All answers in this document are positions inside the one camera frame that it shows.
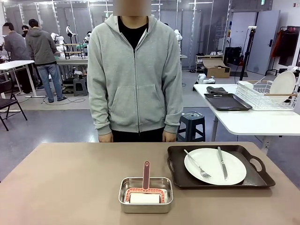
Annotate open cardboard box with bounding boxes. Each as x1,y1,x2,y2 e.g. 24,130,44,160
202,58,231,79

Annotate person in grey zip hoodie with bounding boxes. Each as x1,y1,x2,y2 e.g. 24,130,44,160
86,0,184,143

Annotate white wire dish rack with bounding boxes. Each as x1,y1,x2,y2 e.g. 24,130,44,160
235,80,299,111

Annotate coat rack with clothes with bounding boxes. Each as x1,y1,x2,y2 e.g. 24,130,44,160
270,25,300,75

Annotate grey workbench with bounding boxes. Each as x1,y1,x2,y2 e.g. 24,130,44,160
56,57,89,66

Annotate white side table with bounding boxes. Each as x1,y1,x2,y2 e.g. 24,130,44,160
192,83,300,155

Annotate person's right forearm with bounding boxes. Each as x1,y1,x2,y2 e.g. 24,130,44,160
88,82,113,136

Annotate person's left forearm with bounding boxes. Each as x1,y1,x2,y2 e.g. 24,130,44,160
164,82,184,135

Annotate silver fork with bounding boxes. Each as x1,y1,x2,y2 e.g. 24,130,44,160
183,149,212,179

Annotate white dinner plate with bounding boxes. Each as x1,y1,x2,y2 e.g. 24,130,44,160
184,147,248,186

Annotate rectangular stainless steel tray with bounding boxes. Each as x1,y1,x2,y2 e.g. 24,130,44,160
118,177,174,214

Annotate black tripod stand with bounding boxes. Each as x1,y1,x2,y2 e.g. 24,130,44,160
231,26,257,77

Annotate dark brown serving tray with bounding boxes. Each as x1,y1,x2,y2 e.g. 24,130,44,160
166,144,276,190

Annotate white plate standing upright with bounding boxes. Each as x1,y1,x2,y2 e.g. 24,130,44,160
269,70,297,104

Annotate pink lint roller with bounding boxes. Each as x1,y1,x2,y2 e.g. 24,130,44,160
125,160,167,204

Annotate grey plastic stool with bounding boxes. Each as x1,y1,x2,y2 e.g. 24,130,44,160
73,77,89,97

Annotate person's right hand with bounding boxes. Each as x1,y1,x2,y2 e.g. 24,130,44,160
98,132,113,143

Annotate person's left hand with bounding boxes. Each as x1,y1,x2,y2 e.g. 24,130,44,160
162,130,177,143

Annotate white robot parts on floor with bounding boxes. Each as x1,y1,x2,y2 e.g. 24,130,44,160
196,73,216,84

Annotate black folding chair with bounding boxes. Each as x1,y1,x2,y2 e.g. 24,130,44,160
0,81,28,132

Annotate bystander in hoodie and jeans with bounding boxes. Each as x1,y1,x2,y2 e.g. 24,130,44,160
25,18,68,103

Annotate beige shoe rack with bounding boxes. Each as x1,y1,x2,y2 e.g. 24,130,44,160
195,51,225,72

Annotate black flat tray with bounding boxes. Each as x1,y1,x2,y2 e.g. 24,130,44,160
203,93,253,112

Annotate white desk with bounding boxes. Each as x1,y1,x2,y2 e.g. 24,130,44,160
0,60,39,98

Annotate silver table knife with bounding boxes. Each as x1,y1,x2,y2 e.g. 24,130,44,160
217,146,229,181

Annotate bystander in dark grey jacket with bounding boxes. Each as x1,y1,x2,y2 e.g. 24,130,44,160
2,22,32,94

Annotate grey cloth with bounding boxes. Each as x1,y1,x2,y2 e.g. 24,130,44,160
206,86,229,95

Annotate dark blue plastic stool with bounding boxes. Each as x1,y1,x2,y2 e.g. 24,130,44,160
176,111,206,143

